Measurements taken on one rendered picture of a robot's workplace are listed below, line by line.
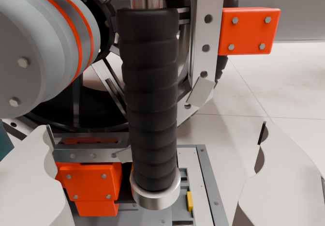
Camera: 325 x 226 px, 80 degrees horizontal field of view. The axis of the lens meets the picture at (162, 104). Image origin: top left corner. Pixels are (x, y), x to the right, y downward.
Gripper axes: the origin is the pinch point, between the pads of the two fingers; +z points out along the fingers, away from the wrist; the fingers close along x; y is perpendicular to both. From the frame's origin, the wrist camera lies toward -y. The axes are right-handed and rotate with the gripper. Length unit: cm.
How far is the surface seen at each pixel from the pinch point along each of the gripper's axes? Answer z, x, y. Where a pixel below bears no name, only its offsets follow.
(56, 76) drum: 9.5, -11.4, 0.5
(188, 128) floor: 116, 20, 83
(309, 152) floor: 87, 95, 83
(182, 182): 50, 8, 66
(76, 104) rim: 31.8, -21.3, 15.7
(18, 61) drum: 6.6, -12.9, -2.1
